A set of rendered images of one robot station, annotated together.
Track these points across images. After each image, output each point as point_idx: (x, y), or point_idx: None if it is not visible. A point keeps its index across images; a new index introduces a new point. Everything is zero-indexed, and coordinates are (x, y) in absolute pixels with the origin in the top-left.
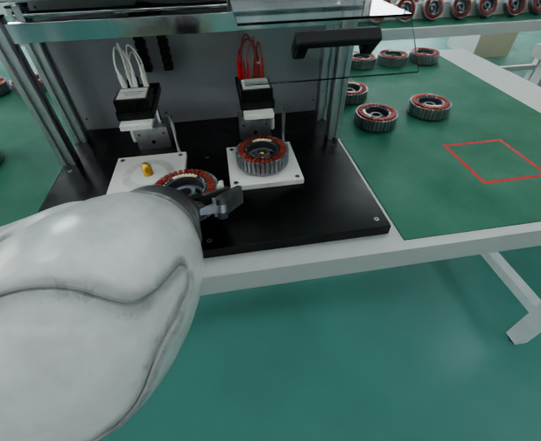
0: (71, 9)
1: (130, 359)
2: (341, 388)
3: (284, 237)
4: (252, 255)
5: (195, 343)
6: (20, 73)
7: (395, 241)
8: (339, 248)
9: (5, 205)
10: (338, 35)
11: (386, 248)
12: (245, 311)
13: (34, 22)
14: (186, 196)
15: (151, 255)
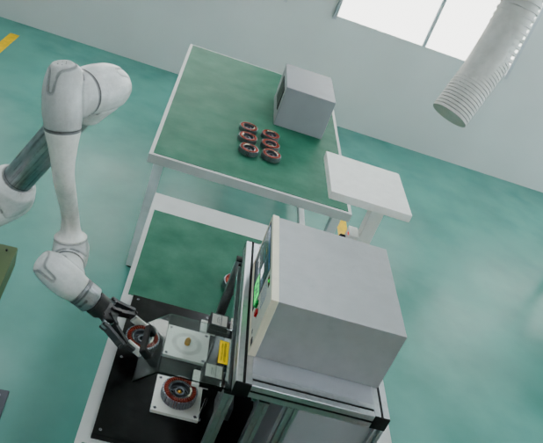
0: None
1: (38, 266)
2: None
3: (108, 383)
4: (107, 374)
5: None
6: (229, 278)
7: (83, 437)
8: (91, 410)
9: (191, 297)
10: (144, 337)
11: (81, 431)
12: None
13: (238, 272)
14: (102, 307)
15: (53, 269)
